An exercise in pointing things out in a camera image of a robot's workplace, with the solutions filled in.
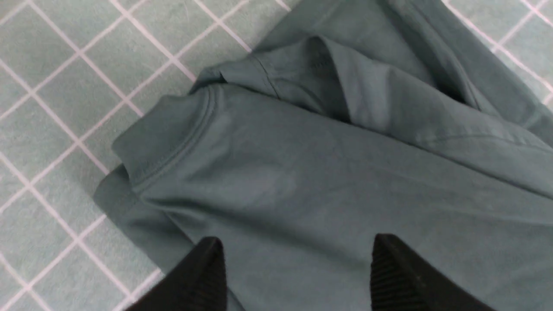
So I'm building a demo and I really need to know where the green long-sleeve top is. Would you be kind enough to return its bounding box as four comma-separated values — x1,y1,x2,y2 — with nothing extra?
94,0,552,311

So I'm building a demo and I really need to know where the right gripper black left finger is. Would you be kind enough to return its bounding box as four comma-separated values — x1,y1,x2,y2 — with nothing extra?
127,237,228,311

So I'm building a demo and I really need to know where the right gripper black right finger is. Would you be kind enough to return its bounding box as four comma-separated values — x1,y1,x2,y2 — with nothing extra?
370,234,492,311

